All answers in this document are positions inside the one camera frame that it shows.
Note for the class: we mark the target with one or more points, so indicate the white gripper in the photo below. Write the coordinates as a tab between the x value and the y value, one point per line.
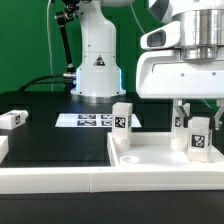
163	75

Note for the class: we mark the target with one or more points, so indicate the white square table top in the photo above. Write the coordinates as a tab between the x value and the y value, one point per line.
152	148

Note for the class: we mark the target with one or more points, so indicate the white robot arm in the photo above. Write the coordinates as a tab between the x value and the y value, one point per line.
183	59

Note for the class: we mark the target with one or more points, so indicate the white U-shaped obstacle fence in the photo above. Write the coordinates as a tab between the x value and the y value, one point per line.
110	179

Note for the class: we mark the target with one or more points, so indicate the white sheet with markers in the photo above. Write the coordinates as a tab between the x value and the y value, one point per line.
75	120

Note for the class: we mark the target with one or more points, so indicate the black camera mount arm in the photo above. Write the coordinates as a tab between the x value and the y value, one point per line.
62	18

